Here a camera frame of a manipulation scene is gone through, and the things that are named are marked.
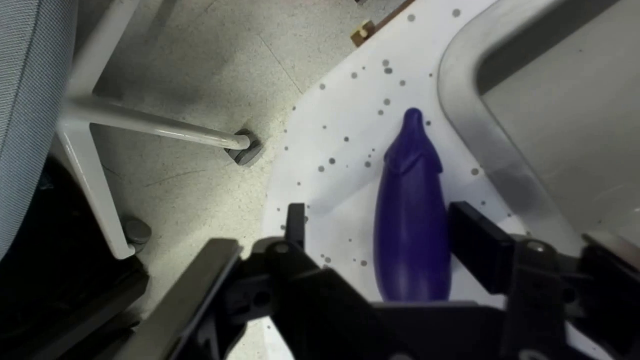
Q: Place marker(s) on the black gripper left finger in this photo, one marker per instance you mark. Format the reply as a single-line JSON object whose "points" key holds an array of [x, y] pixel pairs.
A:
{"points": [[296, 226]]}

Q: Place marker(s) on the white chair base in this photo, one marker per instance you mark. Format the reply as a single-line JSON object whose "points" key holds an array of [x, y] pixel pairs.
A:
{"points": [[132, 116]]}

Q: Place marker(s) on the gray chair caster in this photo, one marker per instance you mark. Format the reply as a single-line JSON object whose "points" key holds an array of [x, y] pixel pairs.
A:
{"points": [[137, 231], [244, 148]]}

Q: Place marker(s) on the gray fabric chair seat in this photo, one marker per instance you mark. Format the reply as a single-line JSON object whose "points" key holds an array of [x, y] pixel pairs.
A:
{"points": [[27, 100]]}

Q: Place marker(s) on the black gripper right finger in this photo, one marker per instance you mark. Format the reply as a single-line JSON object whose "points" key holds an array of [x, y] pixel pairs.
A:
{"points": [[481, 243]]}

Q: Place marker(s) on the purple plastic eggplant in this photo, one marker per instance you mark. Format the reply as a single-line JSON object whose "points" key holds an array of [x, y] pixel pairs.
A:
{"points": [[410, 226]]}

